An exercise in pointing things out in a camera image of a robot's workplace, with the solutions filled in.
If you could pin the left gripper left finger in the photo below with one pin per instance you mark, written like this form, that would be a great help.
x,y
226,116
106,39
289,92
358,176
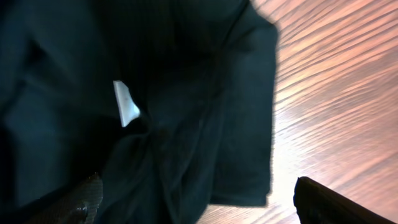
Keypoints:
x,y
77,207

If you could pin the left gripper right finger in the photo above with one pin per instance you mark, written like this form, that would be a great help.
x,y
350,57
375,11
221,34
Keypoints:
x,y
317,204

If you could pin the black t-shirt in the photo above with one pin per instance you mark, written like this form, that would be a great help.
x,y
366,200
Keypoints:
x,y
169,102

